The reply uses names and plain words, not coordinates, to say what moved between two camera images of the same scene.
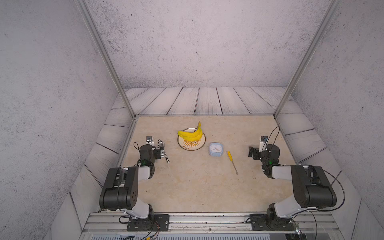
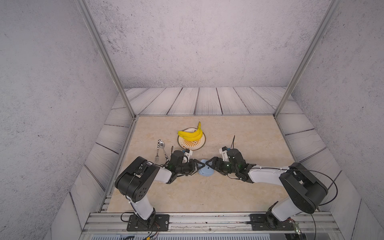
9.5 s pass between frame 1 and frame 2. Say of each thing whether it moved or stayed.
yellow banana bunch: stayed
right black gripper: moved
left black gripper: moved
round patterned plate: stayed
